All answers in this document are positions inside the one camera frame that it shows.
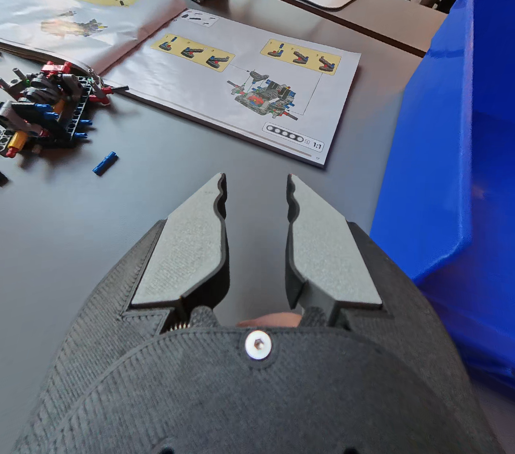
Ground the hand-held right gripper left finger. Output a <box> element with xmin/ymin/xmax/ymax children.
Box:
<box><xmin>130</xmin><ymin>172</ymin><xmax>232</xmax><ymax>310</ymax></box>

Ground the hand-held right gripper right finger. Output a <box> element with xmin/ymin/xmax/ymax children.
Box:
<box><xmin>285</xmin><ymin>173</ymin><xmax>383</xmax><ymax>322</ymax></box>

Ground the lego chassis assembly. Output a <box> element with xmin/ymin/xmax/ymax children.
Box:
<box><xmin>0</xmin><ymin>60</ymin><xmax>130</xmax><ymax>159</ymax></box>

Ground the long blue lego pin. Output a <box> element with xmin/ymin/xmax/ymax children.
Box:
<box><xmin>92</xmin><ymin>151</ymin><xmax>118</xmax><ymax>176</ymax></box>

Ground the white instruction booklet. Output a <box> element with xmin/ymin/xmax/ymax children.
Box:
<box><xmin>0</xmin><ymin>0</ymin><xmax>361</xmax><ymax>169</ymax></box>

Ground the blue plastic bin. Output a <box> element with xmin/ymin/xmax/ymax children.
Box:
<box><xmin>369</xmin><ymin>0</ymin><xmax>515</xmax><ymax>386</ymax></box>

